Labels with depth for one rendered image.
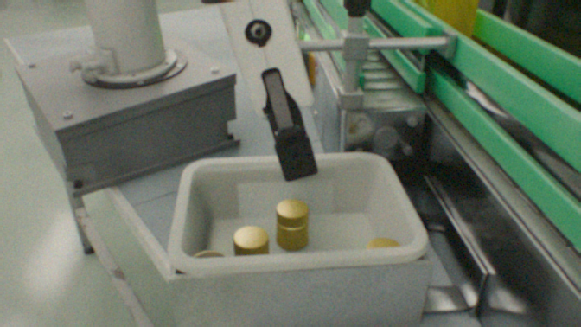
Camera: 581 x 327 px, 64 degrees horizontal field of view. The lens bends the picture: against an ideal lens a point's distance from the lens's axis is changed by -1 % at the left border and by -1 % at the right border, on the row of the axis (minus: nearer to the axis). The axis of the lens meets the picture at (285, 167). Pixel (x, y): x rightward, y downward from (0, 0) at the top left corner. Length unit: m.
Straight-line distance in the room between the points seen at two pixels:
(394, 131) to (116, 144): 0.36
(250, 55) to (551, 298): 0.27
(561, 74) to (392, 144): 0.18
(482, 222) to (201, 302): 0.26
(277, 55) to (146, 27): 0.36
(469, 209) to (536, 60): 0.18
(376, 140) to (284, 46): 0.23
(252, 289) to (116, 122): 0.32
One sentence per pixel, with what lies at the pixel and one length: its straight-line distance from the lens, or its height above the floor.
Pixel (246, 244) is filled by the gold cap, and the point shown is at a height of 0.81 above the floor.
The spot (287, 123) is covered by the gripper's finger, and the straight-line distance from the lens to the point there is 0.36.
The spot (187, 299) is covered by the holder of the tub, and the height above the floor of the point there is 0.80.
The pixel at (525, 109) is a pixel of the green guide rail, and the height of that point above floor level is 0.95.
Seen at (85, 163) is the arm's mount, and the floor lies 0.79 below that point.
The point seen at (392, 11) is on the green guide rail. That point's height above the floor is 0.95.
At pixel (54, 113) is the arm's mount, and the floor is 0.85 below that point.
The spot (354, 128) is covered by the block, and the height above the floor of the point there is 0.86.
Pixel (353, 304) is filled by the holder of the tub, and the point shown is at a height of 0.78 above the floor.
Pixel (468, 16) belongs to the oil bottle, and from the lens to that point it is 0.65.
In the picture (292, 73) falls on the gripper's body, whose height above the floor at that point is 0.98.
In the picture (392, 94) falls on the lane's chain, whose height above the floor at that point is 0.88.
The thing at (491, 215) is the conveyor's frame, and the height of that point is 0.86.
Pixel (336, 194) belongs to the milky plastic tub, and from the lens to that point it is 0.54.
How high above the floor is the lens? 1.10
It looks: 31 degrees down
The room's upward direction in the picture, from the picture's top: straight up
